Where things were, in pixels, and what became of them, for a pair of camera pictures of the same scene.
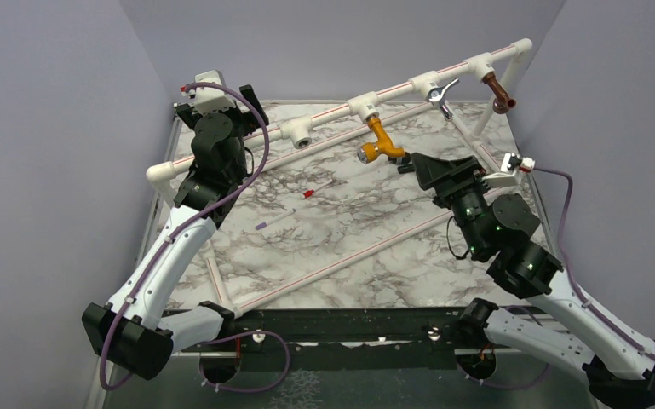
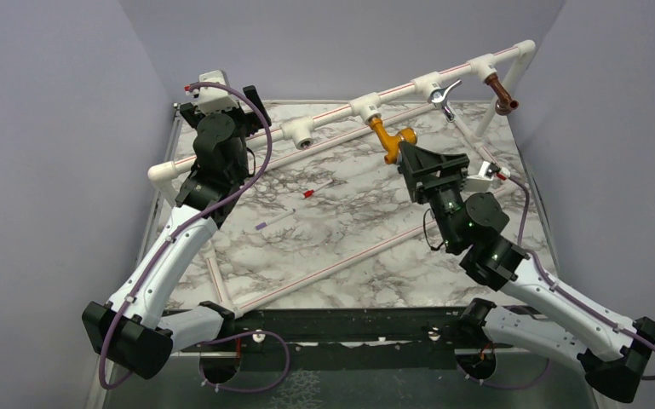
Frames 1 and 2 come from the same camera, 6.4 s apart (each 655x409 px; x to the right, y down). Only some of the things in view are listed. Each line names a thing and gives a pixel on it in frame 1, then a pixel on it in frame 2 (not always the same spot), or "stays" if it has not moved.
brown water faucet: [502, 102] stays
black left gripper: [253, 106] stays
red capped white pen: [308, 192] stays
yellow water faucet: [369, 152] → [392, 143]
